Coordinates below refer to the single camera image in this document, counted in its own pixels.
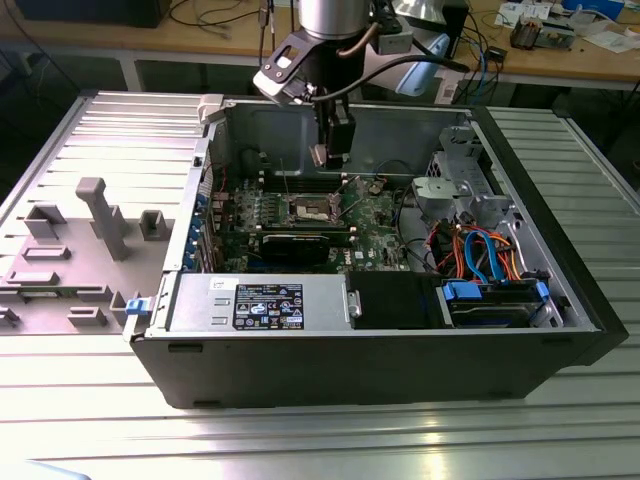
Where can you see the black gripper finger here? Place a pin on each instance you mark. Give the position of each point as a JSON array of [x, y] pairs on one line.
[[321, 125], [341, 140]]

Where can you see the silver square CPU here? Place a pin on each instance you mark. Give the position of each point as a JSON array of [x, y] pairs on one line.
[[318, 156]]

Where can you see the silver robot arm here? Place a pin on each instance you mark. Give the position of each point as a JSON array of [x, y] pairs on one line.
[[332, 17]]

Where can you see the metal CPU socket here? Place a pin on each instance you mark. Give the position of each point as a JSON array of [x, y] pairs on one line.
[[310, 209]]

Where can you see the silver coin battery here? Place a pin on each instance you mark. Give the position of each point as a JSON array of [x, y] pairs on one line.
[[377, 188]]

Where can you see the pale blue teach pendant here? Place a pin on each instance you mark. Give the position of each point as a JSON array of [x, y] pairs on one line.
[[425, 75]]

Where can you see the green motherboard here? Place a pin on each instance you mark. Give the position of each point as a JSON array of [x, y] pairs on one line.
[[375, 240]]

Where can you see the grey case latch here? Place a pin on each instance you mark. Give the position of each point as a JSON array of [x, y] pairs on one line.
[[210, 107]]

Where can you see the black graphics card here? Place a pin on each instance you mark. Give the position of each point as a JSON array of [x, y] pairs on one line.
[[295, 247]]

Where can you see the silver metal drive cage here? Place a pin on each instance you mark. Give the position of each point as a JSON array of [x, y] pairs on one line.
[[450, 190]]

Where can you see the wooden desk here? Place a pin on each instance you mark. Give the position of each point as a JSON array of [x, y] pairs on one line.
[[200, 40]]

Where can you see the black monitor stand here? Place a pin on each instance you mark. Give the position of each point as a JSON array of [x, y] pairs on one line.
[[456, 30]]

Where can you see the white paper sheets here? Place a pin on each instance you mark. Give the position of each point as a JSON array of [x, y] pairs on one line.
[[507, 12]]

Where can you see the small heatsink assembly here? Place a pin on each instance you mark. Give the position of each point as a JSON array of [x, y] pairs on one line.
[[524, 32]]

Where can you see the grey power supply unit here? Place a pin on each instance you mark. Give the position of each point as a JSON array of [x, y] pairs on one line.
[[200, 305]]

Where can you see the hard disk in blue carrier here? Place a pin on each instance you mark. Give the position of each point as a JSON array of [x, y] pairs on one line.
[[490, 310]]

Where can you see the black open PC case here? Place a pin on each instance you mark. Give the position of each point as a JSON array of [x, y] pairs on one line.
[[350, 370]]

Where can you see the black computer tower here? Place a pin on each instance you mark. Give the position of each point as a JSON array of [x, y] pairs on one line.
[[90, 12]]

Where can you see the blue case release tab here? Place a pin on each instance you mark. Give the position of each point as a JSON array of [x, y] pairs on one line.
[[138, 306]]

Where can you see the grey parts rack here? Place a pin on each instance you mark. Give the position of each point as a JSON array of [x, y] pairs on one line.
[[75, 270]]

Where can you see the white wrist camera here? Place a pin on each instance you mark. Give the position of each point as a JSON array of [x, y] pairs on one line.
[[272, 85]]

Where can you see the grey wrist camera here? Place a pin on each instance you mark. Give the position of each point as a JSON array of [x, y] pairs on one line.
[[395, 39]]

